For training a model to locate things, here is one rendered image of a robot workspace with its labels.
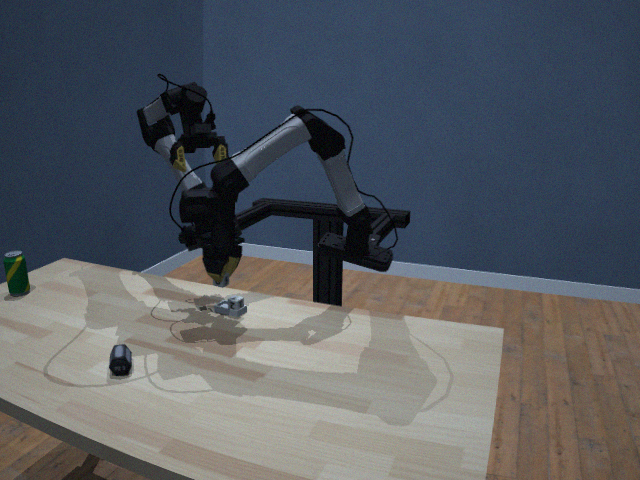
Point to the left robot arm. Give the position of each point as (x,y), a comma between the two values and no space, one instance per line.
(230,177)

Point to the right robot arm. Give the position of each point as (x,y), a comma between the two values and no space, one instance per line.
(193,104)

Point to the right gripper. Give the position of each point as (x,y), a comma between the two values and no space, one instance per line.
(190,144)

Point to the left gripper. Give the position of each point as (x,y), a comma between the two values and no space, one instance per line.
(223,241)

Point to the green and yellow drink can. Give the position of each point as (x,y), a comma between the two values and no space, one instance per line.
(16,273)

